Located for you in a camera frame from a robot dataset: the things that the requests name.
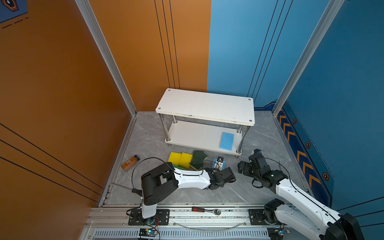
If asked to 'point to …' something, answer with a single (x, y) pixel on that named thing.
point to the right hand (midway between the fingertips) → (243, 167)
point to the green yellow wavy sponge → (198, 157)
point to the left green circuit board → (148, 232)
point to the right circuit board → (275, 233)
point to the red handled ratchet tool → (217, 212)
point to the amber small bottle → (130, 163)
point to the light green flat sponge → (178, 167)
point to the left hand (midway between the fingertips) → (220, 176)
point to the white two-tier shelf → (199, 119)
